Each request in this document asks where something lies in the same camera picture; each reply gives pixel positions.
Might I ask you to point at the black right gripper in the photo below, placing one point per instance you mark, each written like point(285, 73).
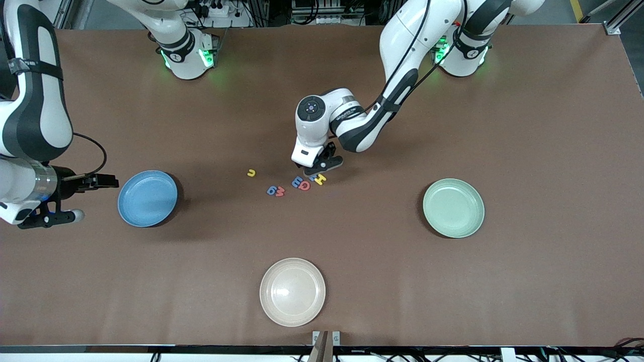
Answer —
point(69, 181)

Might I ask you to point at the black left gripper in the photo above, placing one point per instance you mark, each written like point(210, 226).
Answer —
point(329, 149)

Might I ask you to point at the dark blue foam letter m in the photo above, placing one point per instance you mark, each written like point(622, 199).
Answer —
point(295, 182)

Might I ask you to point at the red foam letter Q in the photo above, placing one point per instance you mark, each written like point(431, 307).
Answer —
point(301, 185)

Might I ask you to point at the yellow foam letter H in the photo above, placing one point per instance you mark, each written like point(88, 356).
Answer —
point(321, 180)

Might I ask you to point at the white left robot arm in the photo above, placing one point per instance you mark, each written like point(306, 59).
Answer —
point(412, 40)

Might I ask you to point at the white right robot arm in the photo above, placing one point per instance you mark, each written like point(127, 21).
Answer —
point(40, 100)

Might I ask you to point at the blue round plate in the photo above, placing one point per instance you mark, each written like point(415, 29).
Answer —
point(147, 198)

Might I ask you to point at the beige round plate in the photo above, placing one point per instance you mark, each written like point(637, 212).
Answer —
point(292, 292)

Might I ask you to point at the pale green round plate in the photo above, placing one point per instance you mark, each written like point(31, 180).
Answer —
point(453, 207)

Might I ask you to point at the white power strip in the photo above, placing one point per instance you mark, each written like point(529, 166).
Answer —
point(214, 10)

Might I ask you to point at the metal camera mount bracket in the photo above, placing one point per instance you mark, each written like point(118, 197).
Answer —
point(318, 339)

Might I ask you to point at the aluminium frame profile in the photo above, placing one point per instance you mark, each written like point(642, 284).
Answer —
point(63, 12)
point(616, 25)

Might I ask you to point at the black table edge rail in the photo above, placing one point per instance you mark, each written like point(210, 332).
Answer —
point(201, 349)

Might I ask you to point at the small white edge bracket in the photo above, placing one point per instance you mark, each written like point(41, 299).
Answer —
point(507, 354)

